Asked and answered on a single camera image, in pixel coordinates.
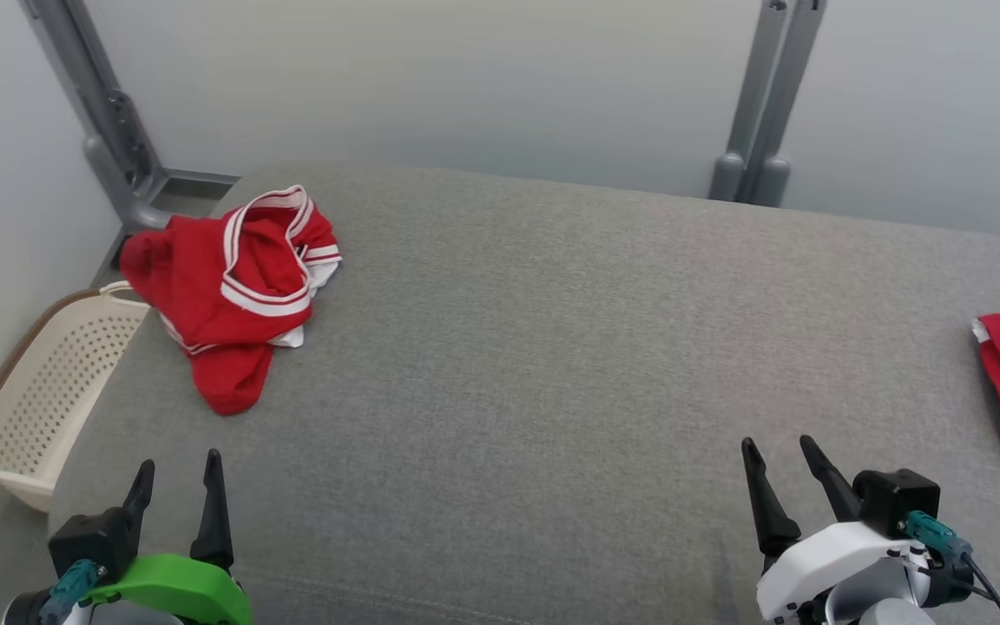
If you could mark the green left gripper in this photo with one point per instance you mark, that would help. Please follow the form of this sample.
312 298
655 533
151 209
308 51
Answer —
179 586

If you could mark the cream perforated laundry basket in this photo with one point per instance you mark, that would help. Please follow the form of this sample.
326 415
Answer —
49 399

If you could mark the grey slanted metal frame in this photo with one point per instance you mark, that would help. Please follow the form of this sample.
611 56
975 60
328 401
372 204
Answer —
109 113

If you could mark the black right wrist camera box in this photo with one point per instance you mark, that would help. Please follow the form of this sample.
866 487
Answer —
895 499

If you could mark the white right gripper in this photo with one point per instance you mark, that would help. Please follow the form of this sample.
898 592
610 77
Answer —
821 564

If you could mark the red jersey white sleeves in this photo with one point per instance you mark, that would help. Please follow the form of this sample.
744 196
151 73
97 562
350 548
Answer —
196 286

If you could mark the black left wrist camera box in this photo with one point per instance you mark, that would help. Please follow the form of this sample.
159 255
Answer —
92 538

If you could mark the grey double metal post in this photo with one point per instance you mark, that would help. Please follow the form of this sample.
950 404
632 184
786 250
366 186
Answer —
765 104

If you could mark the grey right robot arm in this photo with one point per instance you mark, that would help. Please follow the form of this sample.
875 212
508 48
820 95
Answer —
882 608

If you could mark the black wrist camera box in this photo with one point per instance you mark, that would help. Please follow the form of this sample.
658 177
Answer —
92 538
895 499

